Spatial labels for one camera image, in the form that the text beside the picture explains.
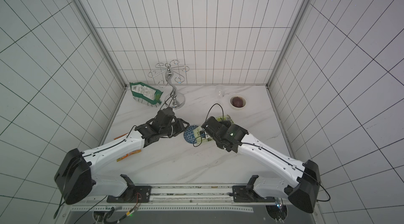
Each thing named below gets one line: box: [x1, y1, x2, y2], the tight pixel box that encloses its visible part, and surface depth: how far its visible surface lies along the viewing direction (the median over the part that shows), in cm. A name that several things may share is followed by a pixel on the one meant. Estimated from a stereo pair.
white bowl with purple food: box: [229, 95, 247, 110], surface depth 105 cm
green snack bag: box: [129, 82, 164, 108], surface depth 103 cm
